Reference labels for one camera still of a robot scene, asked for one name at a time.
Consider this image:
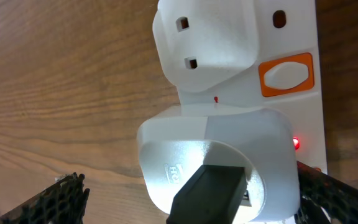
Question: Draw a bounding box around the white USB charger adapter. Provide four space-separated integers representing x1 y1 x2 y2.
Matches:
137 103 300 223

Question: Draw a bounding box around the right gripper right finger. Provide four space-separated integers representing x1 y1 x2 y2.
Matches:
294 161 358 224

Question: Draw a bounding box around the black charging cable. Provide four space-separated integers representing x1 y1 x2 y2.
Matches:
165 164 248 224

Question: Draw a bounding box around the white power strip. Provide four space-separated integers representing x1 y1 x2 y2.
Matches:
152 0 328 224

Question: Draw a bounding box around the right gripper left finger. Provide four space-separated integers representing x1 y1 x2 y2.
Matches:
0 172 90 224

